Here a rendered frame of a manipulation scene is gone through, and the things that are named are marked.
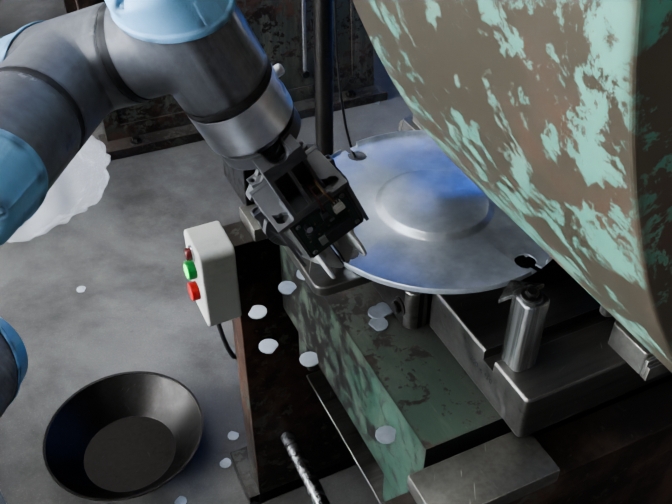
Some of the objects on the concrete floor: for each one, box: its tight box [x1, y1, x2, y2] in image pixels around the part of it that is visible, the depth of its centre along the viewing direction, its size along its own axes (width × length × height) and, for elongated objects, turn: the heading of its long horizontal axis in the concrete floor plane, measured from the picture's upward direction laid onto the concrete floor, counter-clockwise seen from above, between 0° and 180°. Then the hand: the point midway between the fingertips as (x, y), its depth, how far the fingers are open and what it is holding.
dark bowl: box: [42, 371, 204, 501], centre depth 153 cm, size 30×30×7 cm
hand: (335, 251), depth 79 cm, fingers closed
